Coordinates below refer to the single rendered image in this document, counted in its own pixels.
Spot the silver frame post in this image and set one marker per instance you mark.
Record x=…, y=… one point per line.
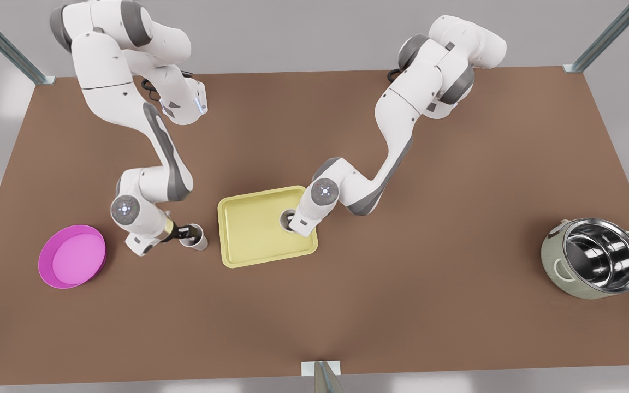
x=322, y=377
x=3, y=46
x=609, y=35

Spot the yellow rectangular tray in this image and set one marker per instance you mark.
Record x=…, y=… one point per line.
x=254, y=234

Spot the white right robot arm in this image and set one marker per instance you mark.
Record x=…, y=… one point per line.
x=107, y=93

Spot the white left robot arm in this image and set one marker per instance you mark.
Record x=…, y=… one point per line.
x=402, y=114

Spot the green pot with steel inside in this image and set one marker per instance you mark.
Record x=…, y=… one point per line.
x=598, y=256

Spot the pink round plate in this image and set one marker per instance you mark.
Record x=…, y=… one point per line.
x=71, y=256

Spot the white IKEA cup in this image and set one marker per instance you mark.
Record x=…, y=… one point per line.
x=200, y=243
x=283, y=224

